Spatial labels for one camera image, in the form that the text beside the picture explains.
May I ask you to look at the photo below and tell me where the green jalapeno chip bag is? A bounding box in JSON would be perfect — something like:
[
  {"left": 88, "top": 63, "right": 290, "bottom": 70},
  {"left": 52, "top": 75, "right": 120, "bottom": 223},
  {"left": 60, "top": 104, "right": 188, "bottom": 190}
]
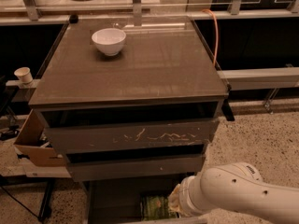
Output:
[{"left": 141, "top": 195, "right": 178, "bottom": 221}]

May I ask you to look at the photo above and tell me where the grey drawer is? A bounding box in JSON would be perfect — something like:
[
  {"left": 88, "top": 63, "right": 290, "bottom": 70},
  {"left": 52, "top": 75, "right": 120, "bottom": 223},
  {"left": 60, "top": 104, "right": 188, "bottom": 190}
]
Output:
[
  {"left": 83, "top": 175, "right": 207, "bottom": 224},
  {"left": 45, "top": 101, "right": 219, "bottom": 153},
  {"left": 67, "top": 145, "right": 206, "bottom": 182}
]

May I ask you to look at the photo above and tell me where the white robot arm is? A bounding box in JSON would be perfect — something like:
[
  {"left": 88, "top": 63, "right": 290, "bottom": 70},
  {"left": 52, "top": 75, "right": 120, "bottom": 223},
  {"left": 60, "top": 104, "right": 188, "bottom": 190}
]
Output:
[{"left": 168, "top": 162, "right": 299, "bottom": 224}]

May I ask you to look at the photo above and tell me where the grey drawer cabinet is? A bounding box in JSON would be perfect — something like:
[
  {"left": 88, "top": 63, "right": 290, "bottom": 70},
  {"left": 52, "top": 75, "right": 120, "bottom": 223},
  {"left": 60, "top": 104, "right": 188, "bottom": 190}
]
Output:
[{"left": 28, "top": 15, "right": 230, "bottom": 224}]

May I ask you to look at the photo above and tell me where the black stand leg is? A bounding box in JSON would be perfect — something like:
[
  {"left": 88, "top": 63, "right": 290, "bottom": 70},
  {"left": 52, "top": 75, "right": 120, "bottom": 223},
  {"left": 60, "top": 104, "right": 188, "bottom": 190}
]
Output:
[{"left": 37, "top": 179, "right": 55, "bottom": 223}]

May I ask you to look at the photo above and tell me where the cardboard box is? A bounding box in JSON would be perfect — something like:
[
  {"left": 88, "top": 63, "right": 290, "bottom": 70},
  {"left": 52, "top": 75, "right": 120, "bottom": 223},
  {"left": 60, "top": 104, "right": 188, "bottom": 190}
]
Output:
[{"left": 14, "top": 111, "right": 65, "bottom": 167}]

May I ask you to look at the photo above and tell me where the white ceramic bowl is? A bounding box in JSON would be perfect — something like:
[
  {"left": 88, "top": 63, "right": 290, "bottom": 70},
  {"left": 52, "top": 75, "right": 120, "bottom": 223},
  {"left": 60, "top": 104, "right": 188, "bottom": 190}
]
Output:
[{"left": 92, "top": 28, "right": 126, "bottom": 56}]

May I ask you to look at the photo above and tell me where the white paper cup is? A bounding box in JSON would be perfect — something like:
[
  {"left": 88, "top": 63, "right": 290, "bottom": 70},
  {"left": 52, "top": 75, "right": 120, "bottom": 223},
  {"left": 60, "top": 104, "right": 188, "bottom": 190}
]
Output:
[{"left": 14, "top": 67, "right": 33, "bottom": 84}]

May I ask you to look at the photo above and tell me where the orange cable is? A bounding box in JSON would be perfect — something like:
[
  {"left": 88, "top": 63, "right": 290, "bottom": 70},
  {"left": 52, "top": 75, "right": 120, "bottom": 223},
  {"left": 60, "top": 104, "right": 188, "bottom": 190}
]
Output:
[{"left": 202, "top": 8, "right": 220, "bottom": 67}]

